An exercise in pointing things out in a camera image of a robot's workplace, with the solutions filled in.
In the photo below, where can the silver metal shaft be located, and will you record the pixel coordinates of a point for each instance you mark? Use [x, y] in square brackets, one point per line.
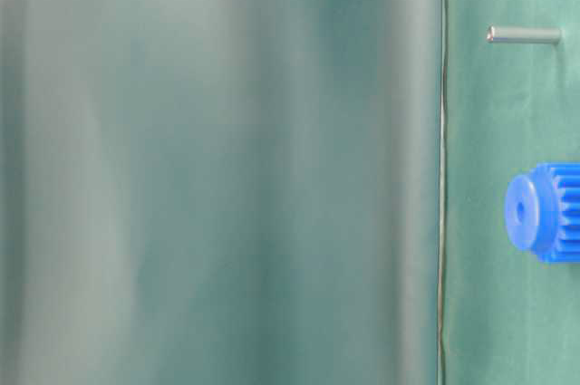
[517, 34]

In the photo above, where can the small blue plastic gear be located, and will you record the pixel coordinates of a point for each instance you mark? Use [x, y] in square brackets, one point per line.
[541, 212]

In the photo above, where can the green table mat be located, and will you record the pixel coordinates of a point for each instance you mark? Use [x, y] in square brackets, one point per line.
[507, 317]

